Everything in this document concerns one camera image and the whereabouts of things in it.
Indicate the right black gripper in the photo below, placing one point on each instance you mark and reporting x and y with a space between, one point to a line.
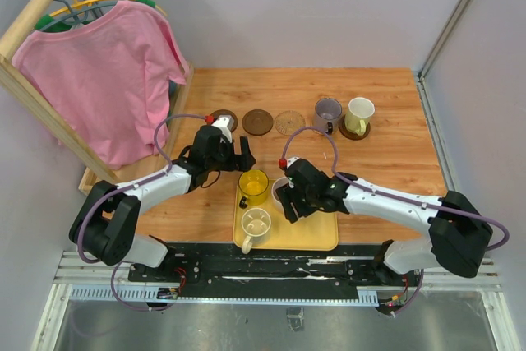
287 194

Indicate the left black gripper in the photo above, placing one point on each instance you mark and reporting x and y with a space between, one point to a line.
238 162

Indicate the dark brown coaster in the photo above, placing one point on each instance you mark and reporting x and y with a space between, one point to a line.
233 119
350 135

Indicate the woven rattan coaster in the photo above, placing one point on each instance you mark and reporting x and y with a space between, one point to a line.
318 130
287 122

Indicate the purple mug black rim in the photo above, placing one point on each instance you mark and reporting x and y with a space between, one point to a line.
328 112

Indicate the pale green mug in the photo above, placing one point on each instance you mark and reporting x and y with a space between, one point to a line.
358 117

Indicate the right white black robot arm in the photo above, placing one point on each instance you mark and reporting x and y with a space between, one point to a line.
453 235

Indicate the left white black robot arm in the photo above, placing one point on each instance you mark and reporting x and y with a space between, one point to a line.
105 227

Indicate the pink white mug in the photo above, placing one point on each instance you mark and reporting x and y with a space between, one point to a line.
276 192

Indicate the yellow mug black rim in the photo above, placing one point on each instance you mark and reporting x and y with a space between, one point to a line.
253 186

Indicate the cream mug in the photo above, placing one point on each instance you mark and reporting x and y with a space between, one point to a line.
256 225

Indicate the yellow plastic tray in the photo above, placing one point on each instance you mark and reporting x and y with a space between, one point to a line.
317 232

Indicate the wooden clothes rack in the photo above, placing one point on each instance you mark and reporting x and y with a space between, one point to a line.
13 81

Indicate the pink t-shirt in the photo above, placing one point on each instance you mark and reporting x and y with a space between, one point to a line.
109 79

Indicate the grey clothes hanger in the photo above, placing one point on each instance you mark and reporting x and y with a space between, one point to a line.
76 16

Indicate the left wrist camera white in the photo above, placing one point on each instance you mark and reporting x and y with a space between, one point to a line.
222 125

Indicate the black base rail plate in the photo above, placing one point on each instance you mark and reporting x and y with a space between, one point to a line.
222 270

